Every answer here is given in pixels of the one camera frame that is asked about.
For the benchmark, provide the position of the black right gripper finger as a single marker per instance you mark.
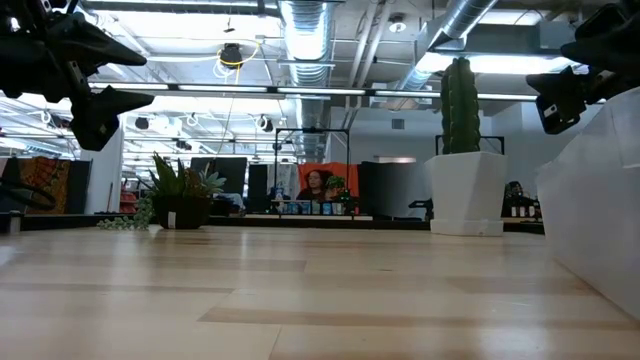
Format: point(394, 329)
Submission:
point(562, 97)
point(610, 47)

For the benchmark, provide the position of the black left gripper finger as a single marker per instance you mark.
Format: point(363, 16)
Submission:
point(100, 47)
point(100, 117)

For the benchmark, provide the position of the colourful patterned tapestry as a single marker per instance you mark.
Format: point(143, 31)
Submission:
point(47, 182)

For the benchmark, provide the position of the tall green cactus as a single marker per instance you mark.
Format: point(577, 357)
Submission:
point(460, 105)

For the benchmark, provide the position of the small succulent plant dark pot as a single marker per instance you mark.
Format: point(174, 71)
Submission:
point(182, 200)

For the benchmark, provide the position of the clear plastic bin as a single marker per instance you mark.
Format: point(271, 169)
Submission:
point(600, 210)

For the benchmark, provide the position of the white hexagonal plant pot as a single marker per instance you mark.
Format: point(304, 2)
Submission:
point(467, 192)

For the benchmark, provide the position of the black narrow panel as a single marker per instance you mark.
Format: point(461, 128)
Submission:
point(257, 185)

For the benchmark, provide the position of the black partition panel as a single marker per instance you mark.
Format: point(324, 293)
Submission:
point(392, 187)

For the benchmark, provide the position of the long ceiling light strip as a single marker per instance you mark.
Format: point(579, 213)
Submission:
point(320, 91)

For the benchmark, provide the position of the person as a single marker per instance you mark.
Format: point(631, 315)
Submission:
point(314, 186)

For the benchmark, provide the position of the orange fabric panel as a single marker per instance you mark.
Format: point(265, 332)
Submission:
point(342, 172)

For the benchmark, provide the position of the small green background plant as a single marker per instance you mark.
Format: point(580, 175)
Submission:
point(337, 184)

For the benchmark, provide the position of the slanted silver ventilation duct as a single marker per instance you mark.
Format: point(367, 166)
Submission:
point(450, 30)

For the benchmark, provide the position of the large silver ventilation duct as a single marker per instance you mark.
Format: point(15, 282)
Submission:
point(306, 60)

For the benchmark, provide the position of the black tall frame stand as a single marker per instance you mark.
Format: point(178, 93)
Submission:
point(311, 131)

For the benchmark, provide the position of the black aluminium table frame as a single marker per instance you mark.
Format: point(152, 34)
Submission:
point(300, 222)

